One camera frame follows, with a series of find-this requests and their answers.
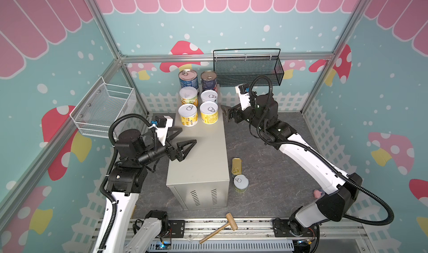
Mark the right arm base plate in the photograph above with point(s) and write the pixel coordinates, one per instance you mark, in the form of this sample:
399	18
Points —
284	227

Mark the wooden mallet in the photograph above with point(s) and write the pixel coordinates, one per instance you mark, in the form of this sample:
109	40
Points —
231	222

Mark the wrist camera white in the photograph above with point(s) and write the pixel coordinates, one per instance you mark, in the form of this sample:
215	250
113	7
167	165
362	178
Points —
244	97
161	124

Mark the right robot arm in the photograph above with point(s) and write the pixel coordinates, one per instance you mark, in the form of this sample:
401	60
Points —
258	108

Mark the dark blue chopped tomato can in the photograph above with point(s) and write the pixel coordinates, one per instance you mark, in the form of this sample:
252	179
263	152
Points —
209	80

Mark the fruit can white lid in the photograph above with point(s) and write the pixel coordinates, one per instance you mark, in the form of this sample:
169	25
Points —
209	112
209	96
188	114
241	183

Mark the gold can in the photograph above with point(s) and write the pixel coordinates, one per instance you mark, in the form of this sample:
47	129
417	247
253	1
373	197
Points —
236	167

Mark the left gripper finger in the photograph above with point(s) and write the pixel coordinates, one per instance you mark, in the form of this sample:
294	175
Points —
184	148
172	133

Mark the pink toy block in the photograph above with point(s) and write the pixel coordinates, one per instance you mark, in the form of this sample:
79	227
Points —
317	194

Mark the black mesh wall basket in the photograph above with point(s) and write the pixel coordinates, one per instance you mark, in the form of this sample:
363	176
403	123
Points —
240	66

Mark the peach fruit can plastic lid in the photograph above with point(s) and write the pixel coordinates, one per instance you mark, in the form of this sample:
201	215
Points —
189	95

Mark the wooden block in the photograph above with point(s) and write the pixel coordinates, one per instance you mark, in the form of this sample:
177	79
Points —
132	211

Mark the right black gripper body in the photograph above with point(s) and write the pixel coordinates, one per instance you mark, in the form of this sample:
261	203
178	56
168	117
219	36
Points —
239	112

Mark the grey metal cabinet counter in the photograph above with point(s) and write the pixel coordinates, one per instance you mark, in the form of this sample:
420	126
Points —
201	180

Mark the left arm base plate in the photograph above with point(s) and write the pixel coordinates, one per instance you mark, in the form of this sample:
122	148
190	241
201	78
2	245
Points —
176	228

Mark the green circuit board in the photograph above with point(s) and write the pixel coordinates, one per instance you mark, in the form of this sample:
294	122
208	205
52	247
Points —
163	245

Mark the blue soup can pink lid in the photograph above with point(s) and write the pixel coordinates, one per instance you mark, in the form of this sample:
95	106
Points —
188	78

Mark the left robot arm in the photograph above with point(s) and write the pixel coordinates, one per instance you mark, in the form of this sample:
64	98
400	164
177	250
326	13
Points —
131	162

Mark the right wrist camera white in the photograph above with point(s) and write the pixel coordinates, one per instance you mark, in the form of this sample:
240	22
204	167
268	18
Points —
244	97

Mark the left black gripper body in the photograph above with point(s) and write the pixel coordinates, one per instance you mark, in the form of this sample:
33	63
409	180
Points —
171	153

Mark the white wire wall basket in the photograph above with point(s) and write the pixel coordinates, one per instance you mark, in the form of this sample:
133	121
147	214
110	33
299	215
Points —
101	107

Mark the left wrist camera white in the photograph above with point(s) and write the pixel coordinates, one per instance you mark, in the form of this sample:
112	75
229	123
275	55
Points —
161	124

